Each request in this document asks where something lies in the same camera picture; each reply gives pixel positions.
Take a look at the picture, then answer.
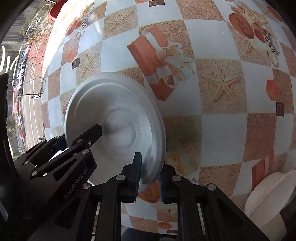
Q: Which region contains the printed checkered tablecloth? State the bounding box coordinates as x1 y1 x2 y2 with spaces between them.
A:
40 0 296 234

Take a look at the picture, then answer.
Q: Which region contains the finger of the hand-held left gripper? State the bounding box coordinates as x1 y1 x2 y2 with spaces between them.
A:
14 135 67 172
24 124 103 209

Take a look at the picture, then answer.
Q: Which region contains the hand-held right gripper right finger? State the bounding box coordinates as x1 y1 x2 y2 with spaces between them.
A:
159 166 270 241

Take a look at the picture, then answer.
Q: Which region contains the red plastic chair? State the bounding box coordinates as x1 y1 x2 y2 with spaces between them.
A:
50 0 70 22

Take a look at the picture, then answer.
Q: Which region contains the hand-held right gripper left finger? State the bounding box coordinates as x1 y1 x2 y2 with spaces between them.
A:
28 152 142 241

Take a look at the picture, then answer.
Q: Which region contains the white paper bowl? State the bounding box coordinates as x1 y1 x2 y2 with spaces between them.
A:
64 72 167 194
251 170 296 210
244 197 286 235

